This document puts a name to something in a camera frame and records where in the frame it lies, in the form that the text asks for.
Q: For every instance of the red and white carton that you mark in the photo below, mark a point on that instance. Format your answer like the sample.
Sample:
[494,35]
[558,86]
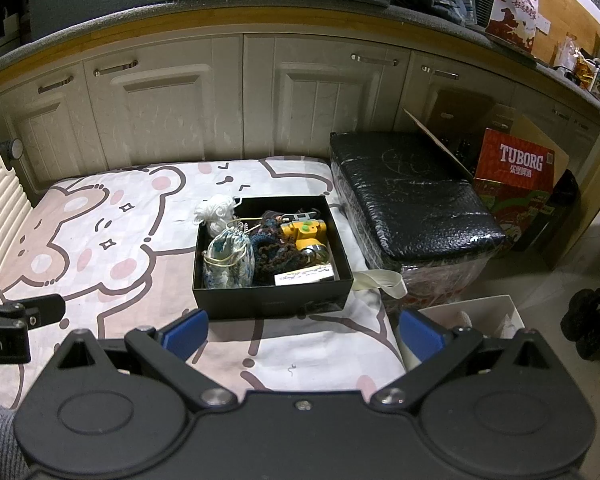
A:
[517,20]

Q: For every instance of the white yarn ball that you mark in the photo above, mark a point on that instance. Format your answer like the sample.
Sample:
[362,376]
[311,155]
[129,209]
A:
[215,212]

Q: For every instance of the yellow headlamp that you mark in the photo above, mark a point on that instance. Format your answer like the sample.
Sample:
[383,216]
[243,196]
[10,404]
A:
[305,235]

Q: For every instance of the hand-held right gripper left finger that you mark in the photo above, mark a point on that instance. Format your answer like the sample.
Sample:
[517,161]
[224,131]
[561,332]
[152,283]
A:
[187,332]

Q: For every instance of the brown yarn bundle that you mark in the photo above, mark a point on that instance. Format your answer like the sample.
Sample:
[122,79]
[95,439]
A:
[272,252]

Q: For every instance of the cream cabinet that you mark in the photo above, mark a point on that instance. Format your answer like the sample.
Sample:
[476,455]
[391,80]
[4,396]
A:
[180,120]

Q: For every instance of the white storage box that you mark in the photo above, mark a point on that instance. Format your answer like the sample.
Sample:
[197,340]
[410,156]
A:
[480,305]

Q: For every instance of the yellow snack packet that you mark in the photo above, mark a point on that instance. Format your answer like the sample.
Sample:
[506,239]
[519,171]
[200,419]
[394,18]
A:
[587,72]

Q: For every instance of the bear print blanket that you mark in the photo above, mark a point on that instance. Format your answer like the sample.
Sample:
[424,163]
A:
[130,260]

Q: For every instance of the red beer carton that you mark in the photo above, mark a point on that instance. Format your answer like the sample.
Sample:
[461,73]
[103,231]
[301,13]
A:
[515,165]

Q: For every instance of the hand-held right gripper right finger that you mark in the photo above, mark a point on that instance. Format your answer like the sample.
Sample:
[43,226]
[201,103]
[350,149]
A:
[420,335]

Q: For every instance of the black plush item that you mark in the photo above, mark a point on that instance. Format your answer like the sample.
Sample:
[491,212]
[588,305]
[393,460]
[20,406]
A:
[592,325]

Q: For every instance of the black wrapped bench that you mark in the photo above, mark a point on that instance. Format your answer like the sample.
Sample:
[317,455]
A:
[410,200]

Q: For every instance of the open cardboard box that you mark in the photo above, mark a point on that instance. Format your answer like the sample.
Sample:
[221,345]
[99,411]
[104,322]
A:
[535,132]

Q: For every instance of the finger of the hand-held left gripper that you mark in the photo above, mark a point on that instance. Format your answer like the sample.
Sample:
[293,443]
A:
[45,310]

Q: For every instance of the black box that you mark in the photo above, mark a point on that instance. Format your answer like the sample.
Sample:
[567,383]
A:
[270,302]

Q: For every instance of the cream tissue pack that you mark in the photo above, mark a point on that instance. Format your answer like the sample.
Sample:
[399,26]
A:
[305,276]

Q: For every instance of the white ribbed suitcase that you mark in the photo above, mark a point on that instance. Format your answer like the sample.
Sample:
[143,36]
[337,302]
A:
[0,185]

